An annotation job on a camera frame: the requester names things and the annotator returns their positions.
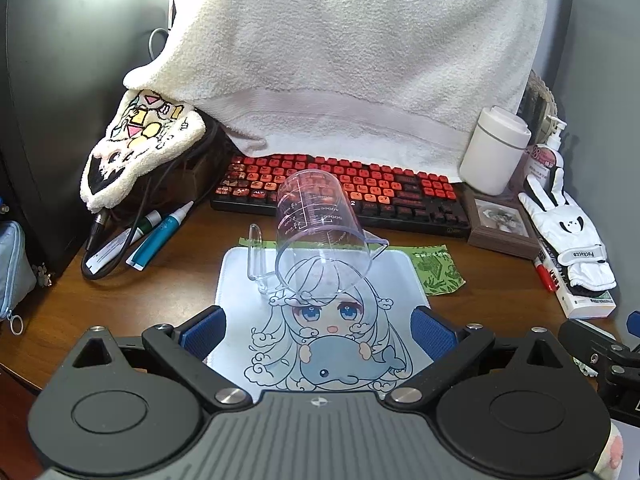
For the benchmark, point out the large white towel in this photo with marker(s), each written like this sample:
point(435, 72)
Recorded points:
point(325, 60)

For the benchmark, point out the brown picture frame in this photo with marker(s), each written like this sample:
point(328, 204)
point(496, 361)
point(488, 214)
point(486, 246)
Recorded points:
point(500, 240)

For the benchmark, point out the red marker pen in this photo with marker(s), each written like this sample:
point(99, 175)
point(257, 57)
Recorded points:
point(545, 277)

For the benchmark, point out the white pump bottle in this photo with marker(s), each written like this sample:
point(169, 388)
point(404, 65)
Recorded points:
point(550, 157)

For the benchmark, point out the black computer tower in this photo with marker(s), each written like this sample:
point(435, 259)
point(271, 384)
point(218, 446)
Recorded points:
point(60, 110)

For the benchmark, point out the light blue zip pouch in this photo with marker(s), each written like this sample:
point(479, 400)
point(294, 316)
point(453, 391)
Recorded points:
point(15, 270)

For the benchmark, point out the green printed paper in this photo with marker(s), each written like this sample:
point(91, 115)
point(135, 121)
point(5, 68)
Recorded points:
point(435, 272)

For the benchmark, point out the person's fuzzy white clothing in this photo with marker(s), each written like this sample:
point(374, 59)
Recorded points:
point(611, 452)

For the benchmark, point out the red and black keyboard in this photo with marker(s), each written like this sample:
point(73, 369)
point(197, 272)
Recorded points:
point(390, 195)

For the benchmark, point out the brown cardboard box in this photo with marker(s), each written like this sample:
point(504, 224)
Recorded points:
point(200, 175)

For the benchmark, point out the white printed box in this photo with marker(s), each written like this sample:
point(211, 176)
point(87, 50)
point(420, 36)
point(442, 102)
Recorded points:
point(585, 305)

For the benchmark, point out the cartoon printed mouse pad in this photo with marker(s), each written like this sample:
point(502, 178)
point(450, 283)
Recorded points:
point(240, 280)

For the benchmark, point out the white and black glove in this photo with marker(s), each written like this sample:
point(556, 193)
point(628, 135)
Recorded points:
point(570, 240)

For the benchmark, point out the green capped white tube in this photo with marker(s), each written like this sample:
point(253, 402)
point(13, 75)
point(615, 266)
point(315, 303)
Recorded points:
point(112, 252)

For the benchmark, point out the small beaded charm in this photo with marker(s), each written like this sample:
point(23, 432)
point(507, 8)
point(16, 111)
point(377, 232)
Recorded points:
point(44, 275)

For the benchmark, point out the cartoon printed fluffy cloth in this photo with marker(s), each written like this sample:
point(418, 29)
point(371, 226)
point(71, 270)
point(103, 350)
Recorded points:
point(145, 160)

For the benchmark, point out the blue and white tube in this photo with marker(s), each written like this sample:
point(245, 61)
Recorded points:
point(157, 240)

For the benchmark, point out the white cylindrical humidifier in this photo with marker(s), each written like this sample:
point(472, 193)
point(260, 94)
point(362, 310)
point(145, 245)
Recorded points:
point(492, 155)

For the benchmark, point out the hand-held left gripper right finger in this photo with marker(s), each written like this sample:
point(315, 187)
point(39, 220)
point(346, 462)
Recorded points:
point(432, 332)

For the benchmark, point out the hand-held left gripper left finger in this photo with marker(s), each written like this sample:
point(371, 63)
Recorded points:
point(202, 332)

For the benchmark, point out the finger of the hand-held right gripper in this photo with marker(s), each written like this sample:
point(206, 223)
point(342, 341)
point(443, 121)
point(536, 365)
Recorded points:
point(590, 345)

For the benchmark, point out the clear plastic measuring cup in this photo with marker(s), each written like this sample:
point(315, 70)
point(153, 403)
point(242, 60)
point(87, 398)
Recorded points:
point(320, 240)

